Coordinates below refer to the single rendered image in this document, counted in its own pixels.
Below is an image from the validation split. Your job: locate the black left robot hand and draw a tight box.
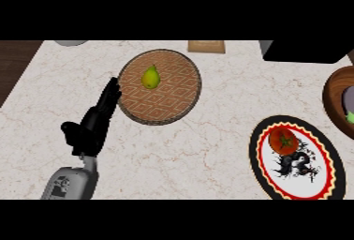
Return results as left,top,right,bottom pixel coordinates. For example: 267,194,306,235
59,76,123,158

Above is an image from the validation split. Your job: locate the brown patterned round plate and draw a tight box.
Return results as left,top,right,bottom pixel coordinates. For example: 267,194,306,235
117,48,204,127

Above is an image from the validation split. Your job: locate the white plate with dragon print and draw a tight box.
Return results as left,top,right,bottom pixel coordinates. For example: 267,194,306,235
248,114,347,201

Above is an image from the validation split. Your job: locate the brown wooden bowl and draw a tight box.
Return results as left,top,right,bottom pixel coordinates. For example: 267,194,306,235
320,65,354,141

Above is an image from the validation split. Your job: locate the purple eggplant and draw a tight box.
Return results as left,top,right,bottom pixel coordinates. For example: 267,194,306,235
341,85,354,124

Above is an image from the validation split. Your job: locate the yellow-green pear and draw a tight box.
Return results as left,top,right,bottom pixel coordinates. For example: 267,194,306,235
141,64,163,90

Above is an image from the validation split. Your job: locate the grey round object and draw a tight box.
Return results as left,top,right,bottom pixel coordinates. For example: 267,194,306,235
54,39,90,48

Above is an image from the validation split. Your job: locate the tan wooden box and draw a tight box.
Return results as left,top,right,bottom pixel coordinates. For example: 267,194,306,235
188,39,228,54

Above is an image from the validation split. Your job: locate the red tomato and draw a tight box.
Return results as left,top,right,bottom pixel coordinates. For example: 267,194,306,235
269,127,300,157

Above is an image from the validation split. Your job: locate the black appliance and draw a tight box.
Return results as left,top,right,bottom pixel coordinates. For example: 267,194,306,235
259,39,354,65

